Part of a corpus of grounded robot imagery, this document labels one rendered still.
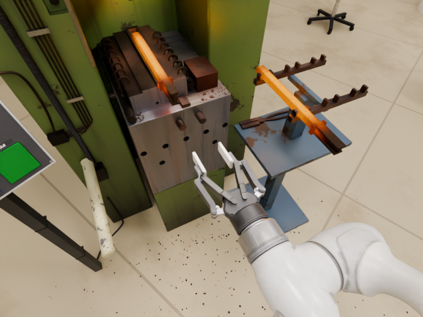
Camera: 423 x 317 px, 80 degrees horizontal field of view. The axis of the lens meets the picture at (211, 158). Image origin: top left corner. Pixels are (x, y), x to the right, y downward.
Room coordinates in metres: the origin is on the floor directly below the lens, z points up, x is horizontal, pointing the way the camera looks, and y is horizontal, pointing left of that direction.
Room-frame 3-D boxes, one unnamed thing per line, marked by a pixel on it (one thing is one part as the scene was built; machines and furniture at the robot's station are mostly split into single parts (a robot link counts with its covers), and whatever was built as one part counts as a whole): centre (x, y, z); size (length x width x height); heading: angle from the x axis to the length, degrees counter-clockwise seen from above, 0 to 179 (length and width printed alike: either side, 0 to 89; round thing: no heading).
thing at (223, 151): (0.40, -0.03, 1.00); 0.07 x 0.01 x 0.03; 26
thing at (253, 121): (0.88, -0.41, 0.71); 0.60 x 0.04 x 0.01; 110
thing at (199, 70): (0.82, 0.04, 0.95); 0.12 x 0.09 x 0.07; 26
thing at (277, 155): (0.74, -0.34, 0.70); 0.40 x 0.30 x 0.02; 115
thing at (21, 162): (0.37, 0.48, 1.01); 0.07 x 0.05 x 0.07; 141
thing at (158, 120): (0.91, 0.22, 0.69); 0.56 x 0.38 x 0.45; 26
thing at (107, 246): (0.46, 0.44, 0.62); 0.44 x 0.05 x 0.05; 26
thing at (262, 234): (0.18, -0.10, 1.00); 0.09 x 0.06 x 0.09; 116
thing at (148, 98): (0.88, 0.27, 0.96); 0.42 x 0.20 x 0.09; 26
